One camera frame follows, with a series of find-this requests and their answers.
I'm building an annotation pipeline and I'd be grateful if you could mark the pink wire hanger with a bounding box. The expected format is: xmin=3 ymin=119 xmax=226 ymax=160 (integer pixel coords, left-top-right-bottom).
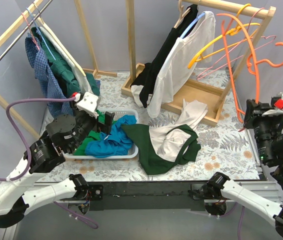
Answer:
xmin=196 ymin=7 xmax=277 ymax=81

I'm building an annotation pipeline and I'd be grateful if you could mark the teal blue t shirt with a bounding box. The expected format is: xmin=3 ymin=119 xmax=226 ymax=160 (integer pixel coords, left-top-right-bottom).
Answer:
xmin=86 ymin=114 xmax=137 ymax=159

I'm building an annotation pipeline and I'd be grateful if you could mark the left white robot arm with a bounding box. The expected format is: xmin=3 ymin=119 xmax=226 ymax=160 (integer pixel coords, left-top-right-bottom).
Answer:
xmin=0 ymin=110 xmax=115 ymax=229

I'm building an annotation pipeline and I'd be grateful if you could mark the white t shirt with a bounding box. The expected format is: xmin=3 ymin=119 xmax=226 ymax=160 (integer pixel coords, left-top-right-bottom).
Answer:
xmin=147 ymin=11 xmax=216 ymax=118

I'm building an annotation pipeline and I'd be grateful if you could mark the yellow hanger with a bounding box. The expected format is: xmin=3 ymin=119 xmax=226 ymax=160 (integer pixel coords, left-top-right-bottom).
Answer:
xmin=187 ymin=3 xmax=257 ymax=69

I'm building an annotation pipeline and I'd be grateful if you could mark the white textured garment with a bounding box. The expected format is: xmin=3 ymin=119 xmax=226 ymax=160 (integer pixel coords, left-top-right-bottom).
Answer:
xmin=38 ymin=23 xmax=95 ymax=96

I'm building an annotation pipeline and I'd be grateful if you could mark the wooden hanger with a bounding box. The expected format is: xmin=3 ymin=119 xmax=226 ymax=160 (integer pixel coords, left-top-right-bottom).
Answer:
xmin=173 ymin=0 xmax=191 ymax=29

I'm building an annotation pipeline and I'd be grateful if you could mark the dark green ruffled garment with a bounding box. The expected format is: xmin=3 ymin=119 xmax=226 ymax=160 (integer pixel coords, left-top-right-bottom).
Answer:
xmin=30 ymin=26 xmax=101 ymax=98

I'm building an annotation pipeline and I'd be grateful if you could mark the black t shirt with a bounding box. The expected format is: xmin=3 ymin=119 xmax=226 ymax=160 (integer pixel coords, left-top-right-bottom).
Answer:
xmin=130 ymin=4 xmax=198 ymax=108

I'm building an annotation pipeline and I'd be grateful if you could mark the blue checked shirt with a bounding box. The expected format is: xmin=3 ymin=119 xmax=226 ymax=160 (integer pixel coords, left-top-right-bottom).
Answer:
xmin=25 ymin=34 xmax=74 ymax=118

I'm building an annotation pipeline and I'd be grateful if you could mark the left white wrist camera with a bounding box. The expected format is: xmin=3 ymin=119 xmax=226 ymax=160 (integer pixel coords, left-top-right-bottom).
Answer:
xmin=74 ymin=91 xmax=101 ymax=119

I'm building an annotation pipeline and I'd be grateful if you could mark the dark green t shirt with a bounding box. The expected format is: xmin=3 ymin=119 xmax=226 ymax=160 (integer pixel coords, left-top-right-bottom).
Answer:
xmin=120 ymin=98 xmax=209 ymax=176

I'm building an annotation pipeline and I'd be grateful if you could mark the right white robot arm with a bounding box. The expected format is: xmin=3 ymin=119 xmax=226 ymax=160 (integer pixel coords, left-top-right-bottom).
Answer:
xmin=203 ymin=97 xmax=283 ymax=238

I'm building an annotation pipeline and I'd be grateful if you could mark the wooden clothes rack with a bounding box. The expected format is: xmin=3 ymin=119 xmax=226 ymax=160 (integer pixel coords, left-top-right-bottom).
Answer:
xmin=121 ymin=0 xmax=276 ymax=127
xmin=0 ymin=0 xmax=118 ymax=139

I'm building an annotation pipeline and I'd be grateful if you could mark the light blue hanger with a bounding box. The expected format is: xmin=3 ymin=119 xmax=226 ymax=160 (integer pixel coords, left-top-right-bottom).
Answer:
xmin=180 ymin=12 xmax=206 ymax=39

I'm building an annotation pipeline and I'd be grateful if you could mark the left wooden clothes rack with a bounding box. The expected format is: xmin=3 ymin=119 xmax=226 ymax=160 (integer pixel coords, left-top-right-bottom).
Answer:
xmin=0 ymin=0 xmax=118 ymax=139

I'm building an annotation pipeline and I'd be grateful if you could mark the blue wire hanger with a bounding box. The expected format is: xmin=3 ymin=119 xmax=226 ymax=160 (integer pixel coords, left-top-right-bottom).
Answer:
xmin=26 ymin=7 xmax=56 ymax=61

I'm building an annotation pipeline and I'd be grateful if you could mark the right wooden clothes rack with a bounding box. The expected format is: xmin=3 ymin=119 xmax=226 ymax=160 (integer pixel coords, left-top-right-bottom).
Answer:
xmin=121 ymin=0 xmax=276 ymax=127

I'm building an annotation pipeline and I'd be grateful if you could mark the white plastic basket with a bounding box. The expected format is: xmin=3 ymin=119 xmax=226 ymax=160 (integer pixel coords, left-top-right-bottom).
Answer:
xmin=64 ymin=108 xmax=139 ymax=160

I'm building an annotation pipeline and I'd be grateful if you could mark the cream plastic hanger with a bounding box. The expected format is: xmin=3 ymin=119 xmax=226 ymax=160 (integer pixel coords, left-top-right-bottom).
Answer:
xmin=36 ymin=17 xmax=86 ymax=77

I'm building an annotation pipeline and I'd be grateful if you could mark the pink hanger on left rack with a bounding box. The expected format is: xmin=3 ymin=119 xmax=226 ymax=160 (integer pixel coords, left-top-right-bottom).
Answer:
xmin=21 ymin=12 xmax=40 ymax=51

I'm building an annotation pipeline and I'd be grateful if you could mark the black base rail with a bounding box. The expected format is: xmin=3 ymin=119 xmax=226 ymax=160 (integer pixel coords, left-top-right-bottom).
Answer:
xmin=58 ymin=178 xmax=232 ymax=212

